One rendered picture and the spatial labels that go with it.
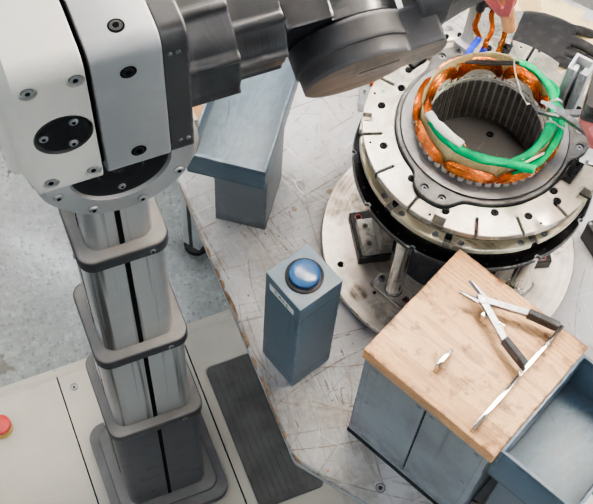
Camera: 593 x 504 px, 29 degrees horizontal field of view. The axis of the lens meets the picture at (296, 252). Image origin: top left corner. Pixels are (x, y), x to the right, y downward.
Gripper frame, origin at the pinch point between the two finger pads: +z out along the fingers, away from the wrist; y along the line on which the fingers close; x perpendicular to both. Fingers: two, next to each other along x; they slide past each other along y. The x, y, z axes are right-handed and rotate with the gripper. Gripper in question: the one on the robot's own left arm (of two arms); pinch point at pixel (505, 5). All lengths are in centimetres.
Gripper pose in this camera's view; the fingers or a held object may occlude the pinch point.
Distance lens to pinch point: 136.3
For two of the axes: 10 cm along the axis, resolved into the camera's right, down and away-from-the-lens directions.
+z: 2.8, 5.9, 7.6
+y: 4.1, -7.8, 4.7
